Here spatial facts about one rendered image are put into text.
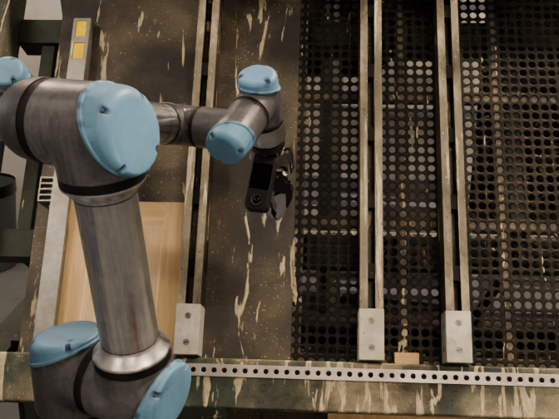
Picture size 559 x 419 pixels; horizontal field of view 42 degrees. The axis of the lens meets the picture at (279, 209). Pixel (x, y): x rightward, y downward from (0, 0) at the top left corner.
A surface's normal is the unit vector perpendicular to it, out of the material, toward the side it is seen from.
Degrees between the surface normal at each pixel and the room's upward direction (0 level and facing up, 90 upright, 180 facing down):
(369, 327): 56
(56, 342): 7
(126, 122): 82
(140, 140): 82
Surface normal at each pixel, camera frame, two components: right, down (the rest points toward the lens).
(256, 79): -0.10, -0.70
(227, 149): -0.39, 0.68
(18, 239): -0.04, -0.29
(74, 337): -0.11, -0.96
